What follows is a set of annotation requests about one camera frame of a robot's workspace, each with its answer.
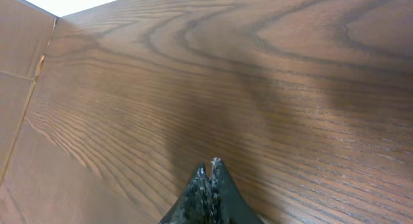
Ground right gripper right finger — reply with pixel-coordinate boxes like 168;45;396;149
211;158;263;224

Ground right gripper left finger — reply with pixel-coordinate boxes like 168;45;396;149
159;163;213;224

